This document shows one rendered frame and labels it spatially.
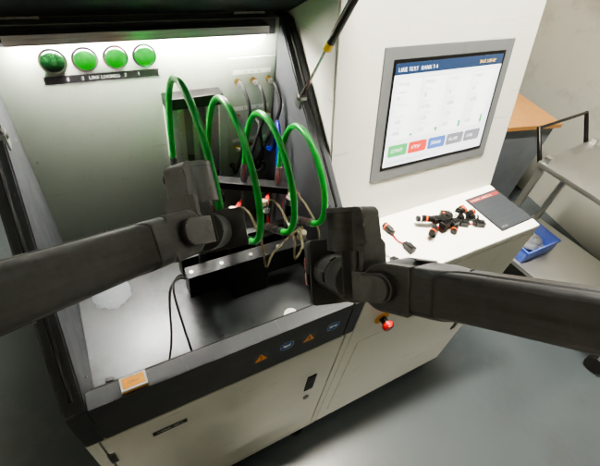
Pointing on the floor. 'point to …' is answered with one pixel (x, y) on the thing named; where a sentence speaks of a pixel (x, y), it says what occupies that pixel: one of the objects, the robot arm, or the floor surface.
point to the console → (364, 144)
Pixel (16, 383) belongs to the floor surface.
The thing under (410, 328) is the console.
